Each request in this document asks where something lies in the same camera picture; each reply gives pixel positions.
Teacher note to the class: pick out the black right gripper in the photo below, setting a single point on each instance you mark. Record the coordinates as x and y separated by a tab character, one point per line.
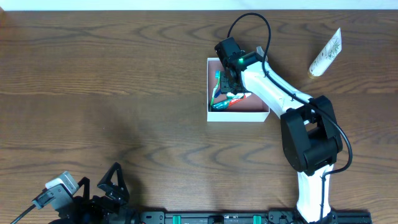
234	81

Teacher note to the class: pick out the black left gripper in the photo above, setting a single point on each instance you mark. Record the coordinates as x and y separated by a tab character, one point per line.
97	196

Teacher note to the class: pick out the green white toothbrush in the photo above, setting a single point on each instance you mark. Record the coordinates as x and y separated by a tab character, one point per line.
215	89

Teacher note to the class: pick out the red Colgate toothpaste tube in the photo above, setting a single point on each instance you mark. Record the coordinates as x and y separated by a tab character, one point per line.
223	105

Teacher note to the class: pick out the clear foam pump bottle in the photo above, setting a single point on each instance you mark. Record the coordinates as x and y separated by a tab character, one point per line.
261	53

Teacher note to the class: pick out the white lotion tube with leaves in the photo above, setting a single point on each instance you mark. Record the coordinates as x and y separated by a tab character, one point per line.
326	56

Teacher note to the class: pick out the green soap bar package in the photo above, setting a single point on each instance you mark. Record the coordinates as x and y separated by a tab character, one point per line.
230	95

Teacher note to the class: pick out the blue disposable razor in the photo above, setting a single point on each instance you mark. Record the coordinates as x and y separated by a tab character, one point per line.
217	93

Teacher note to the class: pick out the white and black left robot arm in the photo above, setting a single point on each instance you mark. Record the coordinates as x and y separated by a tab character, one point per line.
127	215

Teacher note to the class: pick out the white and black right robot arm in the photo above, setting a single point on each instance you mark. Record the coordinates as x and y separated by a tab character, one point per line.
311	137

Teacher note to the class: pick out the white box with pink interior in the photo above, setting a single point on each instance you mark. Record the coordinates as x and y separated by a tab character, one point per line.
250	109

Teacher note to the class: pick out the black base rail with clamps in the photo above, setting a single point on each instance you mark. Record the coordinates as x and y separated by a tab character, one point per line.
268	217

